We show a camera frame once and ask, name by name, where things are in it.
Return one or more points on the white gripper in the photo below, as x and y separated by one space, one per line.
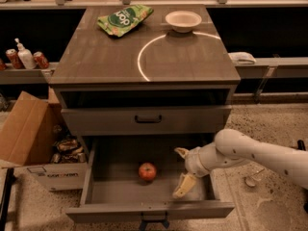
192 163

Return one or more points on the red apple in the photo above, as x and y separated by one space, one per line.
147 172

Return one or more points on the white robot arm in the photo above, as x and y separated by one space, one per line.
232 148

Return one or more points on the closed top drawer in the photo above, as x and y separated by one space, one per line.
120 121

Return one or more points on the open middle drawer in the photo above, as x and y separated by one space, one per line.
113 190

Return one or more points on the blue drawer clamp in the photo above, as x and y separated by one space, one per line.
153 219

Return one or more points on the grey drawer cabinet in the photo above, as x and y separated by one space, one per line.
151 66

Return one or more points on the snack packets in box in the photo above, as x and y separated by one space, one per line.
67 151

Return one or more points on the white folded cloth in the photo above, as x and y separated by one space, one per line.
242 58

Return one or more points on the white paper bowl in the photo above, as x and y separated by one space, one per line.
183 21

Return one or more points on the green chip bag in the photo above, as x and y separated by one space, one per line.
120 23

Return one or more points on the brown cardboard box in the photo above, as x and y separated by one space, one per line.
27 138

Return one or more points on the red soda can right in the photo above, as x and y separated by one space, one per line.
41 60

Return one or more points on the red soda can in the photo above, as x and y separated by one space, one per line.
41 60
14 59

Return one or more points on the black bar left edge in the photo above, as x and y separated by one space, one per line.
5 198

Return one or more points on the white pump bottle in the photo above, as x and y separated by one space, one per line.
25 55

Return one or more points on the red soda can left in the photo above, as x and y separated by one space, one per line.
14 59

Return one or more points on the black drawer handle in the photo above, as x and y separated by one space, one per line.
142 119

